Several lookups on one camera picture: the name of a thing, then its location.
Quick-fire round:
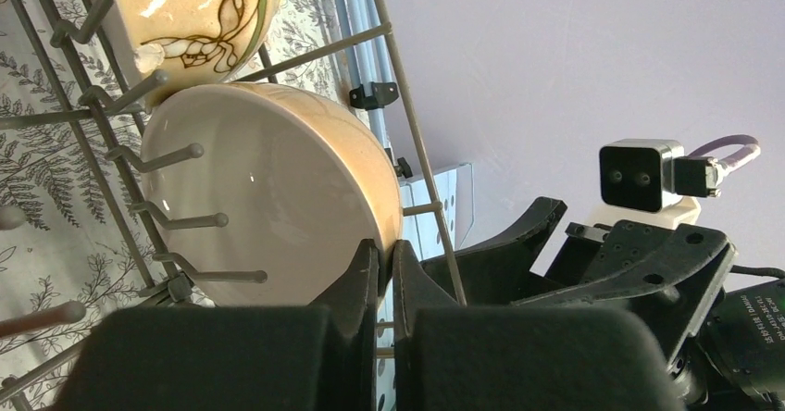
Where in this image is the blue folded metal stand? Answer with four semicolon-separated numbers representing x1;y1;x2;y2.
334;0;412;178

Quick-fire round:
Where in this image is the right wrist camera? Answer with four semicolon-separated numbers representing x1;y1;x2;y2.
599;139;725;213

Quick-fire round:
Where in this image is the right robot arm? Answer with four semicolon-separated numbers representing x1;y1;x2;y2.
393;198;784;410

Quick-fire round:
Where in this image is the beige bowl with leaf pattern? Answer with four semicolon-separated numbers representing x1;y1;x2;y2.
105;0;281;89

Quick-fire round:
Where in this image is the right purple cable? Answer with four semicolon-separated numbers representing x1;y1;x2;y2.
686;134;762;180

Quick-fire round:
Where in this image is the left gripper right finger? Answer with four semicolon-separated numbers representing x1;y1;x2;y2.
392;241;683;410

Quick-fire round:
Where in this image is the floral patterned table mat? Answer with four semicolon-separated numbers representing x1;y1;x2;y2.
1;0;174;410

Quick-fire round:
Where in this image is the grey wire dish rack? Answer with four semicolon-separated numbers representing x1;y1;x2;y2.
1;0;455;402

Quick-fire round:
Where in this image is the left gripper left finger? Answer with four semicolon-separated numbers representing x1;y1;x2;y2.
54;240;380;410

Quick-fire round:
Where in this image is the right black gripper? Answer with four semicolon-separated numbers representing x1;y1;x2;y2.
455;197;736;367

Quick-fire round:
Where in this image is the plain beige bowl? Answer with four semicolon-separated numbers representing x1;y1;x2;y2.
140;83;403;306

